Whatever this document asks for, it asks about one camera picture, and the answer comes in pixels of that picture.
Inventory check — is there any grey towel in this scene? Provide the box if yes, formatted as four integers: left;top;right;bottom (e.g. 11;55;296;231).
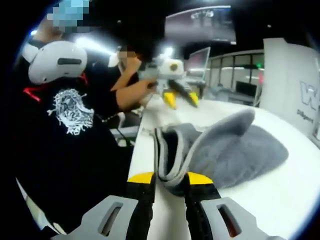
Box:
153;108;290;199

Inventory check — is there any red lanyard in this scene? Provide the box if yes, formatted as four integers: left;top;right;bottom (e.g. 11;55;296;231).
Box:
22;73;90;102

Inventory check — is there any black cable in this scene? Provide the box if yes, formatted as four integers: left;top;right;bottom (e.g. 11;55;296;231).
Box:
100;113;135;147

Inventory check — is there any glass partition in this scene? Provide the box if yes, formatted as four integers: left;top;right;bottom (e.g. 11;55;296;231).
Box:
209;49;265;106

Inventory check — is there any white worn device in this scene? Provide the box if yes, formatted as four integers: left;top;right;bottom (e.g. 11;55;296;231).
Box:
21;40;89;85

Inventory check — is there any ceiling projection screen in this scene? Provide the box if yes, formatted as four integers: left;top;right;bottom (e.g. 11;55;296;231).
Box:
164;5;237;46

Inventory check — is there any person's left hand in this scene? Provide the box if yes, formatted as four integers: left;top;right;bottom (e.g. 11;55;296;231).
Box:
136;78;159;104

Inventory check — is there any computer monitor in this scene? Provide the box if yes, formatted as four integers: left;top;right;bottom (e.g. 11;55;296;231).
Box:
187;46;212;82

